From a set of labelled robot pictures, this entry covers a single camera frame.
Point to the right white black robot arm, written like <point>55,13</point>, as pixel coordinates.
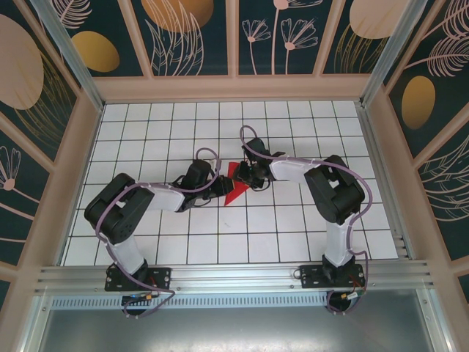
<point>337,242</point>

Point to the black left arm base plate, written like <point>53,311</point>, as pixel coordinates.
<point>161,275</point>

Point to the red paper sheet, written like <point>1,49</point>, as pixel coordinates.
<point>234,197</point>

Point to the long aluminium mounting rail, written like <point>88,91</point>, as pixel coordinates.
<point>238,276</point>

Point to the grey metal sheet panel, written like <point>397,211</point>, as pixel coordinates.
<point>238,330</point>

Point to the yellow power connector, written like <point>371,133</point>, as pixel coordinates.
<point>345,295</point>
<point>149,295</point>

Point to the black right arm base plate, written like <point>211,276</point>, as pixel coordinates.
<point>311,275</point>

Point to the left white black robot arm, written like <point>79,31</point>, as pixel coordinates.
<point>126,253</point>

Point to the aluminium corner post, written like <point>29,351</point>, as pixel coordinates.
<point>69,55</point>
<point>397,55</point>

